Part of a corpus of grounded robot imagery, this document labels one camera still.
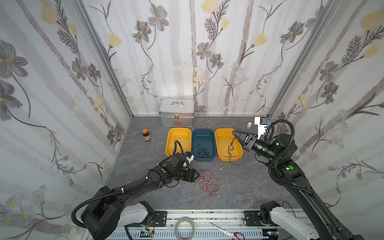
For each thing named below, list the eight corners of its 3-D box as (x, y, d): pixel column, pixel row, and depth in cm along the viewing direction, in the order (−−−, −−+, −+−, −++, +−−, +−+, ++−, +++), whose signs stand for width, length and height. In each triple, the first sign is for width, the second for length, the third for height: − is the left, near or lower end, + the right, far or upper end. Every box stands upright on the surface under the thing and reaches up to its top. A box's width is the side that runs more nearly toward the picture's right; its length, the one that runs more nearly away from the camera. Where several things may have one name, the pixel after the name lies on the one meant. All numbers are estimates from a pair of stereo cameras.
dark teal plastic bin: (191, 160, 97) (191, 156, 93) (191, 134, 112) (191, 129, 107) (216, 160, 98) (218, 156, 93) (214, 134, 112) (215, 129, 107)
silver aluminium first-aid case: (162, 128, 115) (158, 113, 103) (165, 112, 126) (161, 98, 114) (194, 128, 115) (194, 113, 103) (194, 112, 126) (194, 98, 114)
